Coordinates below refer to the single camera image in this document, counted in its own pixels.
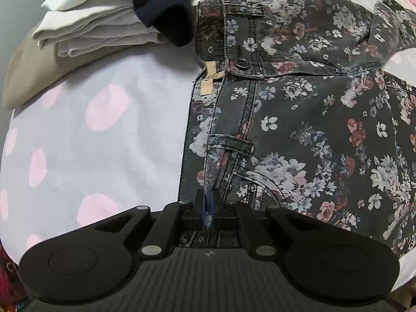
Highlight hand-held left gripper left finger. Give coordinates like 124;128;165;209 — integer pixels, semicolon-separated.
84;190;210;259

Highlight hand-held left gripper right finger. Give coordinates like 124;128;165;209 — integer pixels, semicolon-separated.
210;191;339;258

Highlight floral dark pants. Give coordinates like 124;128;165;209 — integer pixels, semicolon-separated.
178;0;416;257

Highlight polka dot bed sheet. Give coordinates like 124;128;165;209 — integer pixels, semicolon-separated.
0;0;416;287

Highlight navy garment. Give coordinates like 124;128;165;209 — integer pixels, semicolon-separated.
133;0;193;48

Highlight folded off-white garment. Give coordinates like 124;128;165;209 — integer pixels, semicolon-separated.
32;5;170;58

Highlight folded beige cloth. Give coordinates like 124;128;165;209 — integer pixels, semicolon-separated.
3;32;131;109

